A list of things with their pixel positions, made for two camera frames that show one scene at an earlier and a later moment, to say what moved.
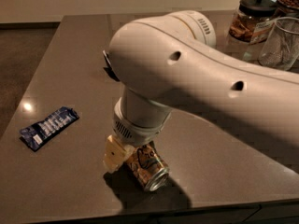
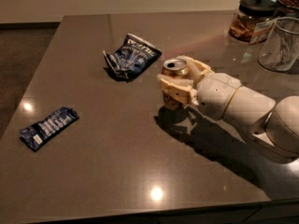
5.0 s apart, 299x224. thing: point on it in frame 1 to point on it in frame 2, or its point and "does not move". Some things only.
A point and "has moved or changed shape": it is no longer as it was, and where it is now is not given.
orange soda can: (149, 167) has moved or changed shape
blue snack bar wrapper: (32, 136) does not move
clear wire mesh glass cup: (280, 47) does not move
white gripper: (135, 132) to (218, 91)
